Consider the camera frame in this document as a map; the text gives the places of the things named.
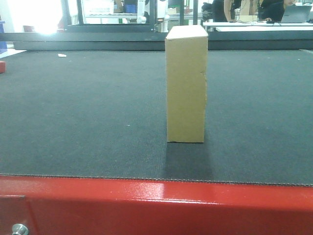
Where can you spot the brown cardboard box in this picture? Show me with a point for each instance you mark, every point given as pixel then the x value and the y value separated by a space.
pixel 186 50

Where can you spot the black conveyor belt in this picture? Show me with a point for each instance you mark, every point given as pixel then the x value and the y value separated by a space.
pixel 102 114

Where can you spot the person in black leaning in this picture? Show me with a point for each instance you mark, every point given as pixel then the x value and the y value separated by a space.
pixel 224 10

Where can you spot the white table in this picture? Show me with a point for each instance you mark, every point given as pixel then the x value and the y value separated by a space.
pixel 257 26

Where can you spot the seated person in black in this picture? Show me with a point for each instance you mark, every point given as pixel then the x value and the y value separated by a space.
pixel 273 10

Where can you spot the red block at left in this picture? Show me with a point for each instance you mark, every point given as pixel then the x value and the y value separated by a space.
pixel 2 67

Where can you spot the blue bin at left edge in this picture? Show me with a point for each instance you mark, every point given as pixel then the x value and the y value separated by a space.
pixel 3 43

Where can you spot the grey laptop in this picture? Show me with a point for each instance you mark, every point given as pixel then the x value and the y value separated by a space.
pixel 296 14

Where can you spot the black metal frame structure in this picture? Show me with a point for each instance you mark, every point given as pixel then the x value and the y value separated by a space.
pixel 121 16

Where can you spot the red conveyor frame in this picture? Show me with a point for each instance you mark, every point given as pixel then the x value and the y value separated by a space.
pixel 78 206

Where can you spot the silver bolt on frame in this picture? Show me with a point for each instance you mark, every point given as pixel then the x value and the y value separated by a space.
pixel 19 229

